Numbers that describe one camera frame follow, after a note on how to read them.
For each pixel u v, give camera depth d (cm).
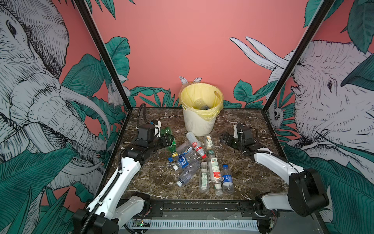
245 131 66
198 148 93
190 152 90
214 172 81
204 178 80
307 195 42
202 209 75
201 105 105
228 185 81
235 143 75
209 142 94
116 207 43
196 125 93
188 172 87
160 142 67
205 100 104
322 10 70
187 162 86
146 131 56
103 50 86
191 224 70
